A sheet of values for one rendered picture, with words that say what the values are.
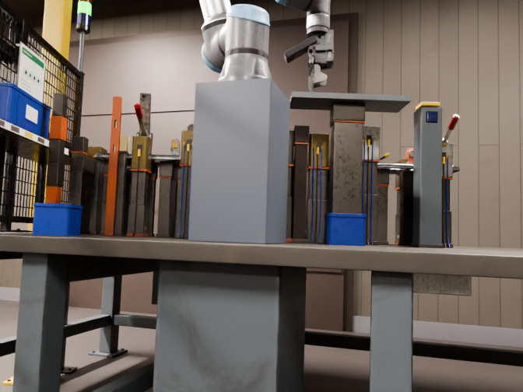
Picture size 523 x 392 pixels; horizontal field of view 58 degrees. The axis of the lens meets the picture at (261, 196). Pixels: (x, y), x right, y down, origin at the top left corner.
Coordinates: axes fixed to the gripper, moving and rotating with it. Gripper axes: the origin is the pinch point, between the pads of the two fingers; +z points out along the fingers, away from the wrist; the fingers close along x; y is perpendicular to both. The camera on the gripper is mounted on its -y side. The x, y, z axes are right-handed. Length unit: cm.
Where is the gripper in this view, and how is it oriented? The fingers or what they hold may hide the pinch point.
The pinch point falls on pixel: (310, 90)
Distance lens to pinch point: 158.0
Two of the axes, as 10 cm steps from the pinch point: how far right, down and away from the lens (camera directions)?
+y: 9.9, 0.3, -1.0
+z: -0.4, 10.0, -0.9
